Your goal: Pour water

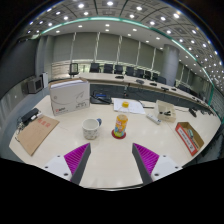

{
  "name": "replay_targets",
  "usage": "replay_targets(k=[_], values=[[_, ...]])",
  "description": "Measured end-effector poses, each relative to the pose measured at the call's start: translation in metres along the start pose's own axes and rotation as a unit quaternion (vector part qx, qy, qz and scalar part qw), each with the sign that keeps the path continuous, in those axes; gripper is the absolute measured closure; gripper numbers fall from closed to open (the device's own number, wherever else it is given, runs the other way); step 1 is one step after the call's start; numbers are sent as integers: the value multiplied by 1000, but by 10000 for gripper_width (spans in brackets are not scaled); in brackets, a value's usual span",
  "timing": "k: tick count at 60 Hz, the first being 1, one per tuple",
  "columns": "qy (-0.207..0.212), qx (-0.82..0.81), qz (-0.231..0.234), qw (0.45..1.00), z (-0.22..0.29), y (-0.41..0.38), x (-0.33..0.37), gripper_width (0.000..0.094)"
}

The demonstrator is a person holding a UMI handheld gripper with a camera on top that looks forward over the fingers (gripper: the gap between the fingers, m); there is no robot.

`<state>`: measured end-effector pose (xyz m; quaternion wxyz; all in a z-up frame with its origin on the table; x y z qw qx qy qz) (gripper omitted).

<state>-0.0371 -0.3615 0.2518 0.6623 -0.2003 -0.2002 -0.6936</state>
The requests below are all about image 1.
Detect grey box monitor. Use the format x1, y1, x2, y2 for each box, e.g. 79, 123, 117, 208
27, 76, 44, 95

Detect white paper sheet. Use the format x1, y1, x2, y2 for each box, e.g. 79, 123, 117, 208
112, 97, 147, 115

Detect ceiling lights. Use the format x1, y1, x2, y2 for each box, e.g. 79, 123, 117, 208
26, 0, 224, 84

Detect long curved conference desk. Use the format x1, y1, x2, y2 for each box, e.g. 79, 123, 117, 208
49, 71, 214, 114

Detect black flat device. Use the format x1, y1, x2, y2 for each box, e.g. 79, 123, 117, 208
20, 107, 41, 125

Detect red-lined open cardboard box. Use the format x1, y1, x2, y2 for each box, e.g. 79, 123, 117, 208
174, 121, 205, 157

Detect white remote control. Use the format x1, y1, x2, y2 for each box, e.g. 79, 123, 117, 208
145, 113, 162, 126

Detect yellow-capped clear drink bottle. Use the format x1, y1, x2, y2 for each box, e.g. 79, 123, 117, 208
113, 101, 130, 138

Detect small open white box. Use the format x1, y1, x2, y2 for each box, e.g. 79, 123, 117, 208
154, 99, 178, 123

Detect white printed mug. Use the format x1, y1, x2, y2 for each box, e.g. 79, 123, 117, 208
81, 117, 103, 141

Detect flat round red coaster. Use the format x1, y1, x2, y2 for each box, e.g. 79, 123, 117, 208
111, 129, 128, 140

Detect row of black office chairs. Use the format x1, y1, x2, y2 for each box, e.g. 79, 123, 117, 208
89, 62, 198, 96

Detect black desk monitor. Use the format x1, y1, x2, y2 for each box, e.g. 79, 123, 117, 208
68, 62, 80, 77

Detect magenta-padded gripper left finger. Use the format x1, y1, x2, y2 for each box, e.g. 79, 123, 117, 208
42, 142, 92, 186

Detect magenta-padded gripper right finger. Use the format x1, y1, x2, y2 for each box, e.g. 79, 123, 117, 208
131, 142, 183, 186

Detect black bag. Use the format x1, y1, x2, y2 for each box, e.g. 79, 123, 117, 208
89, 91, 113, 106

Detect white cardboard paper box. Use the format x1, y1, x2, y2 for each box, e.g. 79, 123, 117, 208
48, 77, 91, 117

